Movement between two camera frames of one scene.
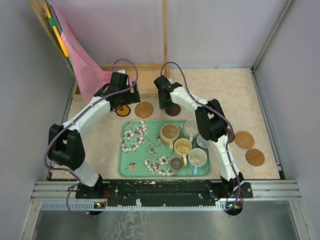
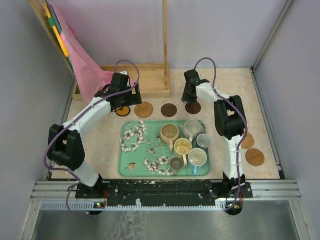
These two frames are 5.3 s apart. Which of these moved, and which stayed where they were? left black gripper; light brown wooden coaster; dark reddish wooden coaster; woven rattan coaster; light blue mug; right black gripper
Moved: right black gripper; dark reddish wooden coaster
Stayed: woven rattan coaster; light blue mug; left black gripper; light brown wooden coaster
